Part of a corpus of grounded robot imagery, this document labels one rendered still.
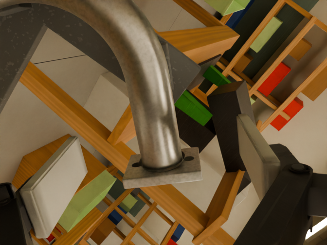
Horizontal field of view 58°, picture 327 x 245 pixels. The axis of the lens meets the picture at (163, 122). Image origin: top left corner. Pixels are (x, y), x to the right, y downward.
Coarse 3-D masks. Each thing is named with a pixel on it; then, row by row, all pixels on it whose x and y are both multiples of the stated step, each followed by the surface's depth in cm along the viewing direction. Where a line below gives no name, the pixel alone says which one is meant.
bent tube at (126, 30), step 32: (0, 0) 18; (32, 0) 18; (64, 0) 17; (96, 0) 17; (128, 0) 18; (128, 32) 17; (128, 64) 18; (160, 64) 18; (128, 96) 20; (160, 96) 19; (160, 128) 19; (160, 160) 20; (192, 160) 21
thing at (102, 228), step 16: (128, 192) 596; (112, 208) 541; (128, 208) 572; (96, 224) 498; (112, 224) 529; (128, 224) 547; (176, 224) 596; (48, 240) 484; (96, 240) 521; (128, 240) 509; (176, 240) 588
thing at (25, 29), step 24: (0, 24) 23; (24, 24) 22; (48, 24) 22; (72, 24) 22; (0, 48) 23; (24, 48) 23; (96, 48) 23; (168, 48) 22; (0, 72) 24; (120, 72) 23; (192, 72) 23; (0, 96) 24
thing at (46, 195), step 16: (64, 144) 20; (48, 160) 17; (64, 160) 18; (80, 160) 21; (32, 176) 16; (48, 176) 16; (64, 176) 18; (80, 176) 20; (32, 192) 15; (48, 192) 16; (64, 192) 18; (32, 208) 15; (48, 208) 16; (64, 208) 17; (32, 224) 15; (48, 224) 15
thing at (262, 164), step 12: (240, 120) 19; (240, 132) 19; (252, 132) 16; (240, 144) 19; (252, 144) 15; (264, 144) 15; (252, 156) 16; (264, 156) 14; (252, 168) 16; (264, 168) 13; (276, 168) 13; (252, 180) 17; (264, 180) 14; (264, 192) 14
